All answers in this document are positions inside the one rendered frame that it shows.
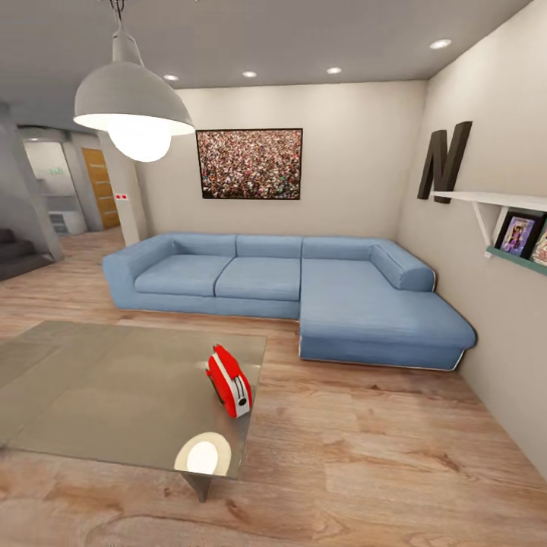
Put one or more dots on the sofa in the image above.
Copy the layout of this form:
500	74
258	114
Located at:
358	300

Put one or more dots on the shelf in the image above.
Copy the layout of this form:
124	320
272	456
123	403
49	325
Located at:
511	202

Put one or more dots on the door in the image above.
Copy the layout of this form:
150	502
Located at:
96	166

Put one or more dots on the stairs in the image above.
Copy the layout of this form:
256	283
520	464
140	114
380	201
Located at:
19	257

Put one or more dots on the radio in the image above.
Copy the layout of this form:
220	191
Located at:
230	383

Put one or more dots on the coffee table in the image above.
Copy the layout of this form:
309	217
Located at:
128	395

